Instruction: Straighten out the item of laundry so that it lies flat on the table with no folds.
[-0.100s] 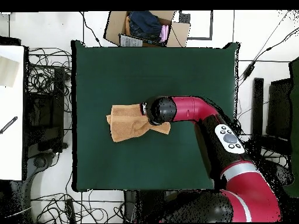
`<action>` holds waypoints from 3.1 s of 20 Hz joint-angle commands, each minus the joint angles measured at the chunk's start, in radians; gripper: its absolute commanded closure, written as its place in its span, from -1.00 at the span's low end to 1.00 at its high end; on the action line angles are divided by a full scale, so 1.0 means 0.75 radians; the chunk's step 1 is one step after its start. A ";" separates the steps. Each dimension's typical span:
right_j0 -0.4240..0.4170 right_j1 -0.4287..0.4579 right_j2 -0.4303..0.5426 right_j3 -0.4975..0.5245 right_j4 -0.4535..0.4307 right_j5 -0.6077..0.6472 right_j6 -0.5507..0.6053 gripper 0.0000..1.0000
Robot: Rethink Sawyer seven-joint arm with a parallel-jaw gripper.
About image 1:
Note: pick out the black power adapter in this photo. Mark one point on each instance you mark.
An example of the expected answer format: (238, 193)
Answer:
(248, 71)

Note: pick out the printed paper label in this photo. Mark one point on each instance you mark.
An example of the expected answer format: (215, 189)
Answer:
(130, 41)

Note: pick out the beige paper sheet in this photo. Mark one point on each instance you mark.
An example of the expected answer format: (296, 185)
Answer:
(8, 72)

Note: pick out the black striped stick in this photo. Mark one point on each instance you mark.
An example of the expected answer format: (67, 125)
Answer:
(9, 124)

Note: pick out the cardboard box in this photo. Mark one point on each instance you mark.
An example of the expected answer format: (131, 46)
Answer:
(114, 25)

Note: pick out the blue jeans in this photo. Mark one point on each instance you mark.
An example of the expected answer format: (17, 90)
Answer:
(144, 25)

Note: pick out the dark green table cloth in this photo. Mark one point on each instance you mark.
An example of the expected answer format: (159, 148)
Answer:
(140, 70)

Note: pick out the white side table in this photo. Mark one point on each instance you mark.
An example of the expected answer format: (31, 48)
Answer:
(11, 151)

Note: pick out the pink garment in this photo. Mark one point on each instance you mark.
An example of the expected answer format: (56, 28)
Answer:
(164, 33)

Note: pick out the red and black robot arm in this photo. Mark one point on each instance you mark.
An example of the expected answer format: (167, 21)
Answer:
(229, 149)

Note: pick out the orange terry towel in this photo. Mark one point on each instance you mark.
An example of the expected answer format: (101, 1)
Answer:
(128, 121)

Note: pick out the black equipment stand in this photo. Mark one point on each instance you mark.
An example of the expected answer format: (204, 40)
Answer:
(257, 105)
(58, 93)

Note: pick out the tan cloth in box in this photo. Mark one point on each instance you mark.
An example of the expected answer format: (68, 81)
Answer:
(127, 26)

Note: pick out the black office chair base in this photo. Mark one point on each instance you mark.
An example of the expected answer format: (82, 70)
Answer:
(39, 162)
(283, 172)

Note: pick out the black power strip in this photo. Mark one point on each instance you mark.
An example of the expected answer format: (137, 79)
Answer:
(69, 208)

